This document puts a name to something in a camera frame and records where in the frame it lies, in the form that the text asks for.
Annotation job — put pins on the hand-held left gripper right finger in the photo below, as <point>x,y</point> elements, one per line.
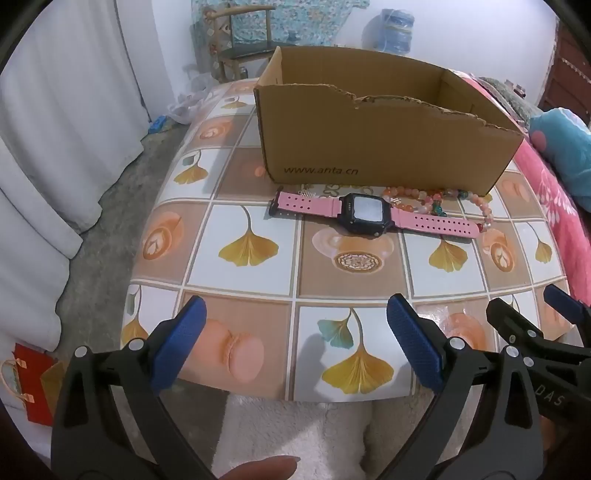
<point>415,337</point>

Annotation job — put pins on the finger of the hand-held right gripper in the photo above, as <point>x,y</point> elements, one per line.
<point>505,318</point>
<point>565,304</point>

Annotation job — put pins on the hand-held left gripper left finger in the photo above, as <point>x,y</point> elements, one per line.
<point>184,332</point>

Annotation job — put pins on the brown cardboard box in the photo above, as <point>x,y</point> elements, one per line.
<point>392,147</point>

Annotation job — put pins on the person's left hand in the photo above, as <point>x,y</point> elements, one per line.
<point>268,470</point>

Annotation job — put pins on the pink floral blanket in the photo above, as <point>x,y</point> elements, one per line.
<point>554,203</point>

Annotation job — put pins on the blue plush pillow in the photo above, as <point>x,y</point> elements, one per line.
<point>568,147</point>

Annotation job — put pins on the red gift bag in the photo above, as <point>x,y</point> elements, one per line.
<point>32,401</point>

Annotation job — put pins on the small blue object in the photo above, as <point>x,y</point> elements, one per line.
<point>158,124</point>

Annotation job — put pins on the grey patterned blanket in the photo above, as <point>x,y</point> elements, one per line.
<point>512,99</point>

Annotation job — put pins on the white plastic bag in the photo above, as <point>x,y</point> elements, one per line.
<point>184,108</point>

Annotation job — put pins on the dark red wooden door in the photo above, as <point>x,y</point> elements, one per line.
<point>570,78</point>

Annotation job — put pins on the white curtain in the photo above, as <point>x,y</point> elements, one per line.
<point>60,115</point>

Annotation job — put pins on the wooden chair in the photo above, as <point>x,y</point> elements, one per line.
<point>244,50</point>

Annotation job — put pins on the blue water jug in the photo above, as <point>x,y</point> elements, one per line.
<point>392,32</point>

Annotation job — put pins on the teal floral cloth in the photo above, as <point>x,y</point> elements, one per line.
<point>314,18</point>

